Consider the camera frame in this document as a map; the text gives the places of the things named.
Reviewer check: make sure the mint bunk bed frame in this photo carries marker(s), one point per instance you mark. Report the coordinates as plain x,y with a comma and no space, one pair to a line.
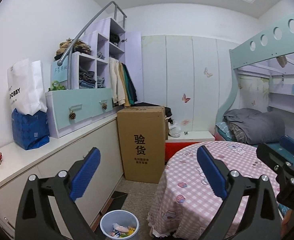
269,43

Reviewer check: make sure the dark folded clothes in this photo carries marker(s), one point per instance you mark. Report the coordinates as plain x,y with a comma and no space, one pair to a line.
87,75

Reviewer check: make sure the tan hanging garment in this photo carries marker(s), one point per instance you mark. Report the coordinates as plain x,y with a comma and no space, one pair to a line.
125,90

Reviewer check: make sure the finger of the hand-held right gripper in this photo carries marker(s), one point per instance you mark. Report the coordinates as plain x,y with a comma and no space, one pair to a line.
267,153
291,145

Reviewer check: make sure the beige hanging object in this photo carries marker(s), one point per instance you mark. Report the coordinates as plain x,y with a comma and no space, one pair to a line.
281,61

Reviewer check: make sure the brown clothes pile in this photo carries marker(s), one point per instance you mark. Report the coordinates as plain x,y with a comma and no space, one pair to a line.
79,46

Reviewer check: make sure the white butterfly sticker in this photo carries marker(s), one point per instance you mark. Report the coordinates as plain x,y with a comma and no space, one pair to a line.
208,72

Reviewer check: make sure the blue plastic bin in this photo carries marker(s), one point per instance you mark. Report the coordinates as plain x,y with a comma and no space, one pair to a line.
107,226

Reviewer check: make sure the small folded jeans stack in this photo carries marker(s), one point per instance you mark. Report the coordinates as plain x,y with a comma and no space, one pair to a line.
100,82

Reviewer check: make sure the teal sign board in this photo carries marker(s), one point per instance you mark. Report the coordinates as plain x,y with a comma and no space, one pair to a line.
59,70

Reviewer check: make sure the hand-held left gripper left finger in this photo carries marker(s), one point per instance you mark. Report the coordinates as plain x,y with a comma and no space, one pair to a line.
85,175

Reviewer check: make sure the folded blue jeans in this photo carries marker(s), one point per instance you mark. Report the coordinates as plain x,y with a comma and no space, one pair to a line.
87,84

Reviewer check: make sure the tall cardboard box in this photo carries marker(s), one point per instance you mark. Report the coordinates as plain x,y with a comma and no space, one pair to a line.
142,122

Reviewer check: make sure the white wardrobe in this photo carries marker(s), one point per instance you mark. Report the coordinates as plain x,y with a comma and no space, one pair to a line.
157,80

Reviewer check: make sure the grey metal handrail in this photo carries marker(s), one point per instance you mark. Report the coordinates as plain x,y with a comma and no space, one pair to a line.
92,20

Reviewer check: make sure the red storage bench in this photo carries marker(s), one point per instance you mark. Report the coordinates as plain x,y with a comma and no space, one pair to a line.
177,150

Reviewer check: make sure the white plastic bag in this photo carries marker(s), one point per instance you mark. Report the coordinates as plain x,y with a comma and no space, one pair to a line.
174,129

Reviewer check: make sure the purple wardrobe door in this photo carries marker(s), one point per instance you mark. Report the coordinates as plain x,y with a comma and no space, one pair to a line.
134,55

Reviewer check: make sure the grey folded garment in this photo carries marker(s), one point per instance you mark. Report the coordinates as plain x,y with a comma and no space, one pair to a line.
100,54

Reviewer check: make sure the green toy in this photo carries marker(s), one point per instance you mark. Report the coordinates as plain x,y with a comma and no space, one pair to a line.
56,85

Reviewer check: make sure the grey duvet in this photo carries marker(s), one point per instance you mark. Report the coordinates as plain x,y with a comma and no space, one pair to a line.
262,127

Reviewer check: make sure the blue plastic package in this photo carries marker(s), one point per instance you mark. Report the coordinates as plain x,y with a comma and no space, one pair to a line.
29,130

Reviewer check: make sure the purple cubby shelf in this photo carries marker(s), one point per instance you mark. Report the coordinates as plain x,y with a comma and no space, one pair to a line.
92,37

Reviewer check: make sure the pale pink butterfly sticker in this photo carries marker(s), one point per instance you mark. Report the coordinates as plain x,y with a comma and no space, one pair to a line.
185,122

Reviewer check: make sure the black folded garment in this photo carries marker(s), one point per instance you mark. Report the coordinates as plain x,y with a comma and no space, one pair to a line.
115,38

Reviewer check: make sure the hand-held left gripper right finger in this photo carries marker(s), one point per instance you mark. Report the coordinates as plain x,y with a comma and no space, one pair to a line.
212,172

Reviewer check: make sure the dark hanging jacket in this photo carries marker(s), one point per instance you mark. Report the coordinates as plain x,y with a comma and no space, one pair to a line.
134,85

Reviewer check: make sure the teal bed sheet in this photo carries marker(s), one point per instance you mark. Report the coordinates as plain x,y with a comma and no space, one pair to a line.
276,145

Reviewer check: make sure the pink checked tablecloth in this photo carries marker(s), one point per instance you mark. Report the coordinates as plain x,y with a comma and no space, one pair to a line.
187,170

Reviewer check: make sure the pine cone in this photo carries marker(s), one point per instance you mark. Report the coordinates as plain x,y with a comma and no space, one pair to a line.
72,116
104,107

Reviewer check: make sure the white paper bag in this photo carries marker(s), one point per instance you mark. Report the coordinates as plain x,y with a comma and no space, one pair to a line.
24,80

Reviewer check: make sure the cream hanging jacket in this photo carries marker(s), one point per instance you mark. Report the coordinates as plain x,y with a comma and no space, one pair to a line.
115,80

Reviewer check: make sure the blue checked bedding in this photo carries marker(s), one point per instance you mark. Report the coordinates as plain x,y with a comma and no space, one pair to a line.
223,131

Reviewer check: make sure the mint drawer unit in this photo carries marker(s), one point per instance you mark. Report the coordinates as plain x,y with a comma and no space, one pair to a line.
87,100

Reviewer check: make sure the cream low cabinet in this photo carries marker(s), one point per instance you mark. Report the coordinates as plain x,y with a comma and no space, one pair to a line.
62,160

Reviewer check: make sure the green hanging garment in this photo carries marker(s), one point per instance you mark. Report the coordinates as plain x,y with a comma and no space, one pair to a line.
130,90

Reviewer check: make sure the black cloth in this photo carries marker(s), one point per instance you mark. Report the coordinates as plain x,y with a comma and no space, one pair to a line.
147,104

